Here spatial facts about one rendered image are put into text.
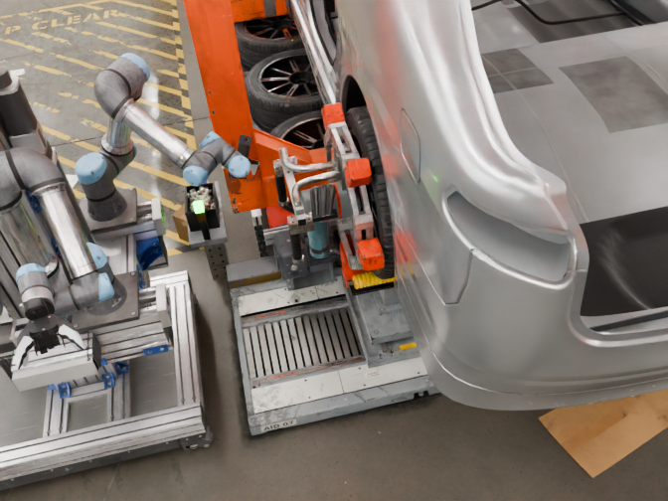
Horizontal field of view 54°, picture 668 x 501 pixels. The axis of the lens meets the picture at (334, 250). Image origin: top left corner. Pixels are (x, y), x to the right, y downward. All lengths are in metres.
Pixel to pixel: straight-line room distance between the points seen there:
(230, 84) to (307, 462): 1.53
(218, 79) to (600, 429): 2.07
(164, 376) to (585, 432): 1.75
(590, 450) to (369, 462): 0.88
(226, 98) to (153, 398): 1.24
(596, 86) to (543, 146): 0.43
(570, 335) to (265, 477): 1.56
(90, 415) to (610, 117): 2.33
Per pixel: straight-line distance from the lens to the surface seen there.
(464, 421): 2.90
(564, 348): 1.67
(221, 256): 3.39
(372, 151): 2.25
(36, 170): 2.00
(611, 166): 2.59
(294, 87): 3.94
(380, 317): 2.92
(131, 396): 2.90
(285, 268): 3.03
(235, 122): 2.76
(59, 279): 2.26
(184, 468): 2.90
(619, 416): 3.04
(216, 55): 2.61
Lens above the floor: 2.48
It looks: 44 degrees down
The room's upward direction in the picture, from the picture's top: 6 degrees counter-clockwise
